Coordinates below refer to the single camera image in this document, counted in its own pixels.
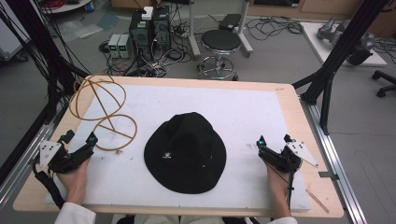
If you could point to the white table legs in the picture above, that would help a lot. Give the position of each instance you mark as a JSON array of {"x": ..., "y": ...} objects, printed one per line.
[{"x": 218, "y": 28}]

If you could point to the white power supply unit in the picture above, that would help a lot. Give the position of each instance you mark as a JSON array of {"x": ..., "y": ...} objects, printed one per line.
[
  {"x": 114, "y": 45},
  {"x": 124, "y": 46}
]

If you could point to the black computer tower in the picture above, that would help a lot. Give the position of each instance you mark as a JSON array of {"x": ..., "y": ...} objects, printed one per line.
[{"x": 150, "y": 31}]

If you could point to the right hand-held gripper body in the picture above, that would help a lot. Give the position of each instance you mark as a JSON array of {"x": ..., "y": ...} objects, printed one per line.
[{"x": 288, "y": 157}]

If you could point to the black box on floor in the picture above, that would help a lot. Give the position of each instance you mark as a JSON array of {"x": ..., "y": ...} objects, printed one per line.
[{"x": 229, "y": 21}]

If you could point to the person's left hand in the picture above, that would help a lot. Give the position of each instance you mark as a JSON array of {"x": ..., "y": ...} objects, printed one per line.
[{"x": 73, "y": 182}]

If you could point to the grey robot on white board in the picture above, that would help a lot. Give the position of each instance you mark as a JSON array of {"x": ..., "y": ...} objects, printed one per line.
[{"x": 345, "y": 39}]

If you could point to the white foam mat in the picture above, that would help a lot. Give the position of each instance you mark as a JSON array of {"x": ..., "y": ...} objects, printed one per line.
[{"x": 186, "y": 109}]

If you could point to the person's right hand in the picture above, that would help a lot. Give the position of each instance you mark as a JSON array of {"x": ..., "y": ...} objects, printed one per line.
[{"x": 277, "y": 180}]

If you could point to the black bucket hat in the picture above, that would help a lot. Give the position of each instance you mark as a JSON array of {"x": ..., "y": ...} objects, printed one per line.
[{"x": 185, "y": 153}]

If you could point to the wooden stick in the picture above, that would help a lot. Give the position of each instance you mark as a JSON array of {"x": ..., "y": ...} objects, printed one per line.
[{"x": 317, "y": 201}]

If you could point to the black office chair base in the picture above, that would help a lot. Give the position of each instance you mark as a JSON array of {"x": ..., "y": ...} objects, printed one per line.
[{"x": 384, "y": 82}]

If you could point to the black metal frame stand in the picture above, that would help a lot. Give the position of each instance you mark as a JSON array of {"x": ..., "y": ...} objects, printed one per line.
[
  {"x": 336, "y": 62},
  {"x": 43, "y": 46}
]

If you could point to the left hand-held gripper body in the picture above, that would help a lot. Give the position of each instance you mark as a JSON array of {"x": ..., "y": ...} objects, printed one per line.
[{"x": 63, "y": 157}]

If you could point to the black round stool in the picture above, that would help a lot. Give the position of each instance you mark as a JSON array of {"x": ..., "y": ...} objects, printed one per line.
[{"x": 220, "y": 53}]

